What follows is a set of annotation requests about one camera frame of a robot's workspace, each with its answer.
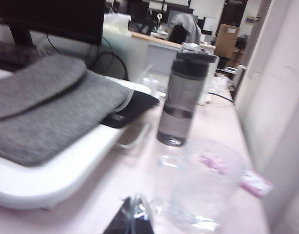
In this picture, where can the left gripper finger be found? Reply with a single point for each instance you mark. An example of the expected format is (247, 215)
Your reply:
(132, 219)

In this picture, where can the clear plastic mug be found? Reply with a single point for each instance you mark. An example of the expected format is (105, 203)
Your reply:
(200, 195)

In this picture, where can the grey water bottle black lid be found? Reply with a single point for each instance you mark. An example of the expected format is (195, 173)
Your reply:
(178, 97)

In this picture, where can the frosted desk partition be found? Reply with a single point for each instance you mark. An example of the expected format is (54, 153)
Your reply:
(120, 36)

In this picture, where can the black flat pouch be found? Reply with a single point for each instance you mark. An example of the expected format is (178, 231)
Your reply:
(137, 107)

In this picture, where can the pink paper booklet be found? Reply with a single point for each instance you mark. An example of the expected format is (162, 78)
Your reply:
(255, 182)

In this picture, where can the small clear plastic cup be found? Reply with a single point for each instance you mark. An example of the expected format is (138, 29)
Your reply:
(150, 84)

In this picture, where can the grey felt sleeve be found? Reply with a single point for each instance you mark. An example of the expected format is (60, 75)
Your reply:
(54, 102)

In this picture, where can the chair with draped jacket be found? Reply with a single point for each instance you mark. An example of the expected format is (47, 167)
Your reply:
(186, 26)

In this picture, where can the brown cardboard box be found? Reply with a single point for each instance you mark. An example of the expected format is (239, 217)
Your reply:
(227, 41)

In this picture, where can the black monitor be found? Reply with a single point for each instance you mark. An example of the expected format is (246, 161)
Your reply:
(54, 17)

